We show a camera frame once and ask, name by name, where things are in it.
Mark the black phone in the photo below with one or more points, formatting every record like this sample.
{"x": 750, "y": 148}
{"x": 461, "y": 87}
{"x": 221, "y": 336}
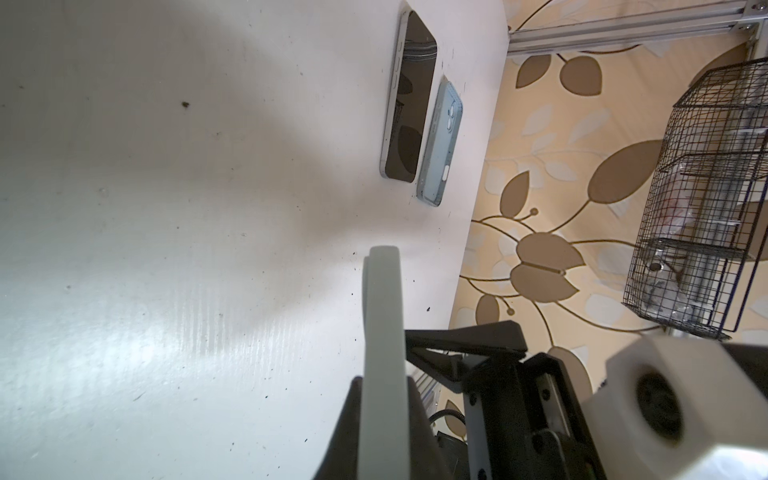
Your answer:
{"x": 384, "y": 444}
{"x": 410, "y": 88}

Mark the right wall wire basket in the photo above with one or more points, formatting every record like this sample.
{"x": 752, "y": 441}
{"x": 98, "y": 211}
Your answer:
{"x": 703, "y": 223}

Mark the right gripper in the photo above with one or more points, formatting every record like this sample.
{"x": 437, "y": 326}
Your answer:
{"x": 523, "y": 418}

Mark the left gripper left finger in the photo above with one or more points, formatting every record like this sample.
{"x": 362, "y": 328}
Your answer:
{"x": 341, "y": 458}

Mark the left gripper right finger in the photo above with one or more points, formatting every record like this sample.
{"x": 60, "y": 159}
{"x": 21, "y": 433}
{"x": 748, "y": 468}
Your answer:
{"x": 426, "y": 460}

